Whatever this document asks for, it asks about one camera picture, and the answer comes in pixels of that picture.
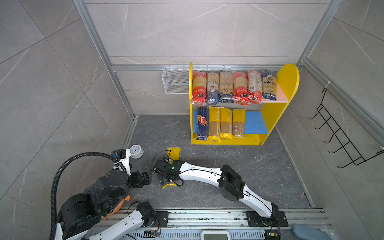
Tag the red clear spaghetti bag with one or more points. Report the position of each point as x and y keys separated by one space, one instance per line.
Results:
x=199 y=88

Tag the pink upper shelf board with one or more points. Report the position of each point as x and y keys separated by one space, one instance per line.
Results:
x=281 y=97

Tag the white digital display device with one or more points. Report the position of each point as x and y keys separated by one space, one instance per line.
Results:
x=215 y=235

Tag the dark blue spaghetti No5 bag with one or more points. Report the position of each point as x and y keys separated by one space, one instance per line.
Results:
x=202 y=124

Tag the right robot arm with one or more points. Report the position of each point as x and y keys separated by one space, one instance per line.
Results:
x=229 y=182

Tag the blue Ankara bag label down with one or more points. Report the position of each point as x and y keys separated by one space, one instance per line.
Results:
x=213 y=79

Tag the blue Ankara spaghetti bag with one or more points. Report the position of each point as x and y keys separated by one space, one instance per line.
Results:
x=269 y=84

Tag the yellow shelf unit frame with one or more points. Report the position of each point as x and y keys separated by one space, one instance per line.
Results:
x=288 y=78

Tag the red white-label spaghetti bag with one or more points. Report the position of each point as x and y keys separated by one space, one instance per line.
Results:
x=255 y=87

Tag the white wire basket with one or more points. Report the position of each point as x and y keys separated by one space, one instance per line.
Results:
x=176 y=77

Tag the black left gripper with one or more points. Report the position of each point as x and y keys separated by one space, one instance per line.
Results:
x=139 y=182

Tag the orange monster toy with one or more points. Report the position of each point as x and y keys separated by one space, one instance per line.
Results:
x=117 y=208

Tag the round white gauge clock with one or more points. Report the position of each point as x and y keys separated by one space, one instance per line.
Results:
x=136 y=151

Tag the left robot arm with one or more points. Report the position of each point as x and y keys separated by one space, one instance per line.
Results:
x=82 y=211

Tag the black wall hook rack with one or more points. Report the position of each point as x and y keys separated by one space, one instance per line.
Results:
x=355 y=157

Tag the blue-end Chinese spaghetti bag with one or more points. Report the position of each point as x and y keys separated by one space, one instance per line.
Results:
x=226 y=87

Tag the yellow Pastatime spaghetti bag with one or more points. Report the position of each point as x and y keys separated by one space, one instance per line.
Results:
x=214 y=124

